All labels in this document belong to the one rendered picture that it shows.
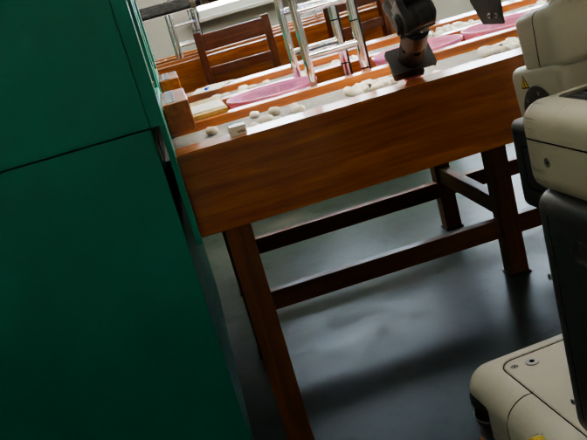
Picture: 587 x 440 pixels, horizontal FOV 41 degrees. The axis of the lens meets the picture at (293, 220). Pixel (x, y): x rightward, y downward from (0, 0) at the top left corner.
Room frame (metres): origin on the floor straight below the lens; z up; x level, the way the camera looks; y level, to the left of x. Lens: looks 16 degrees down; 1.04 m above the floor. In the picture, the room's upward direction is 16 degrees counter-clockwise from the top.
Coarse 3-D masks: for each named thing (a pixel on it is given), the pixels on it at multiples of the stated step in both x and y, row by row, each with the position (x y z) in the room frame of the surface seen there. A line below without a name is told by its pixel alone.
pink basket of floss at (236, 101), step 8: (288, 80) 2.38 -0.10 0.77; (296, 80) 2.37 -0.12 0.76; (304, 80) 2.35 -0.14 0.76; (256, 88) 2.39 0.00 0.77; (264, 88) 2.40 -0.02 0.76; (272, 88) 2.40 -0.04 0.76; (280, 88) 2.39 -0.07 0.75; (288, 88) 2.38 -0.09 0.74; (296, 88) 2.15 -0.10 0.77; (240, 96) 2.36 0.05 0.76; (248, 96) 2.38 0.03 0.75; (256, 96) 2.38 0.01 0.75; (264, 96) 2.39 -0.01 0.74; (272, 96) 2.14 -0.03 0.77; (232, 104) 2.20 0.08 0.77; (240, 104) 2.18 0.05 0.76
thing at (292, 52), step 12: (276, 0) 2.39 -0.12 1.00; (288, 12) 2.39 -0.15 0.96; (336, 12) 2.41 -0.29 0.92; (336, 24) 2.40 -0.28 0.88; (288, 36) 2.39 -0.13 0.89; (336, 36) 2.41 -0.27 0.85; (288, 48) 2.39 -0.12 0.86; (312, 48) 2.40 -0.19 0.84; (348, 60) 2.41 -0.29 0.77; (348, 72) 2.40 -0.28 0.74
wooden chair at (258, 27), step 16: (208, 32) 4.41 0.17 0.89; (224, 32) 4.41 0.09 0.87; (240, 32) 4.42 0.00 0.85; (256, 32) 4.43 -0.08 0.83; (272, 32) 4.42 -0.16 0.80; (208, 48) 4.40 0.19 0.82; (272, 48) 4.42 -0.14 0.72; (208, 64) 4.39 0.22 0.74; (224, 64) 4.41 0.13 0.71; (240, 64) 4.42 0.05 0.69; (208, 80) 4.39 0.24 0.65
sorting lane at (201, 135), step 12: (444, 60) 2.10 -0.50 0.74; (456, 60) 2.05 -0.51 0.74; (468, 60) 1.99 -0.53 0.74; (324, 96) 2.06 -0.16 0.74; (336, 96) 2.00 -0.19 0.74; (348, 96) 1.95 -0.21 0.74; (288, 108) 2.02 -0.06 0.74; (312, 108) 1.92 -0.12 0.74; (252, 120) 1.99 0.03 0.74; (204, 132) 2.02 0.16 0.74; (228, 132) 1.92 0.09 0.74; (180, 144) 1.93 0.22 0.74
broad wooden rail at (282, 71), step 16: (512, 0) 2.94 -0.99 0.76; (528, 0) 2.86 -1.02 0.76; (544, 0) 2.87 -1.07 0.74; (464, 16) 2.86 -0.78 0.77; (352, 48) 2.82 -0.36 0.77; (368, 48) 2.80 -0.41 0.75; (288, 64) 2.89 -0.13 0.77; (320, 64) 2.78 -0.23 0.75; (240, 80) 2.78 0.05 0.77; (256, 80) 2.76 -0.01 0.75; (192, 96) 2.74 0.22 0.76; (208, 96) 2.74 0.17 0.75
